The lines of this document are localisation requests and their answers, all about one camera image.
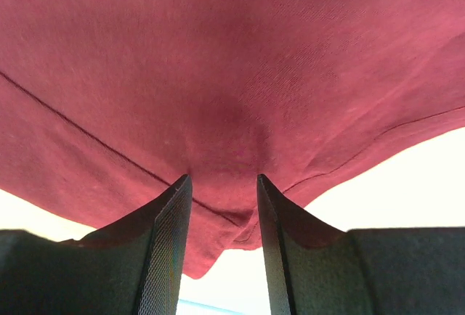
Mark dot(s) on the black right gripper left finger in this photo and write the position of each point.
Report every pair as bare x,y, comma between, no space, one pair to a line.
131,266

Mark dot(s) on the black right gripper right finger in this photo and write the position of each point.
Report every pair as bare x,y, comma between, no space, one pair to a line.
314,268

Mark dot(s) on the maroon t shirt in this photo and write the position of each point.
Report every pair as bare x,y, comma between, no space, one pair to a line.
105,103

